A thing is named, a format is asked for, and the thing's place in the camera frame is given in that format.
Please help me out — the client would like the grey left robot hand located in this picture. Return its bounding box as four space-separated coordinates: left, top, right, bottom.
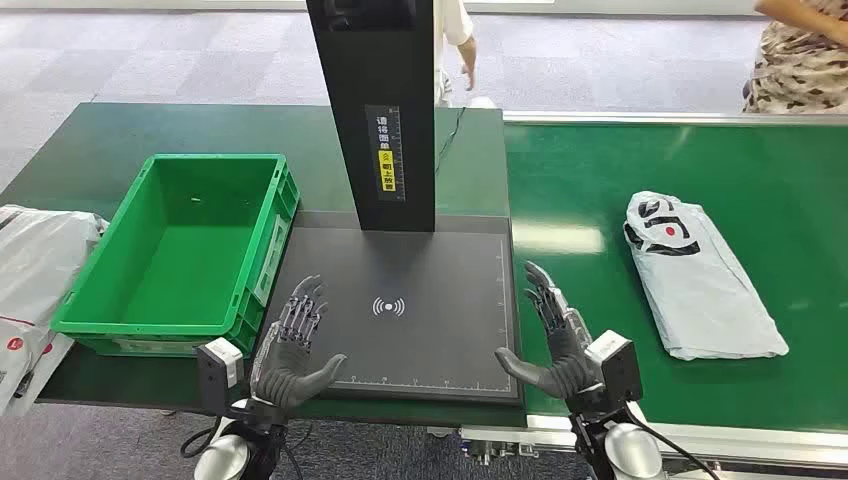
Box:
250 274 349 412

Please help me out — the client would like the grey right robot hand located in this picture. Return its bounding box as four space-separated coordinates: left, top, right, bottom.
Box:
494 260 602 402

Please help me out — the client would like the grey plastic mailer package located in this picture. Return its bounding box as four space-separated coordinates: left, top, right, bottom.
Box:
623 190 791 363

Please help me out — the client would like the green plastic basket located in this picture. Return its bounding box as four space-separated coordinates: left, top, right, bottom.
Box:
50 152 302 360

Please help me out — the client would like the green conveyor belt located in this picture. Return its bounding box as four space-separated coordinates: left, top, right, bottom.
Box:
459 110 848 480

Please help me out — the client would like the white mailer with red marks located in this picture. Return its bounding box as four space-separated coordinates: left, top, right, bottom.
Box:
0 315 76 419

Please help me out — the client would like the white plastic mailer bag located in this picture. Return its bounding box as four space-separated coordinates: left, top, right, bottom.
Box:
0 203 111 327

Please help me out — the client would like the person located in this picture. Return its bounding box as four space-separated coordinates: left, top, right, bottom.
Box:
741 0 848 116
433 0 479 108

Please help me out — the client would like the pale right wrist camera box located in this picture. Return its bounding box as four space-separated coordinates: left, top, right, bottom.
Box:
585 329 645 407

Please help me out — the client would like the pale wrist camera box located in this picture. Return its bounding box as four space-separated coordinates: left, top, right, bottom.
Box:
195 337 246 416
585 329 645 407

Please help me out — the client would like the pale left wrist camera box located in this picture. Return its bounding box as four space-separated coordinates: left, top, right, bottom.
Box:
195 337 246 416

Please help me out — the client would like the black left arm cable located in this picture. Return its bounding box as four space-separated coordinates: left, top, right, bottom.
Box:
179 415 223 460

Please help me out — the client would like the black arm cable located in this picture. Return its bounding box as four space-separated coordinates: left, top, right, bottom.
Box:
179 415 223 460
627 411 722 480

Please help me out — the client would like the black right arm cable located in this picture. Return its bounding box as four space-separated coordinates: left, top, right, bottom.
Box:
627 411 722 480

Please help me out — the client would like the thin black power cable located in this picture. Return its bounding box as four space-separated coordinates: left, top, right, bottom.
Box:
434 105 469 178

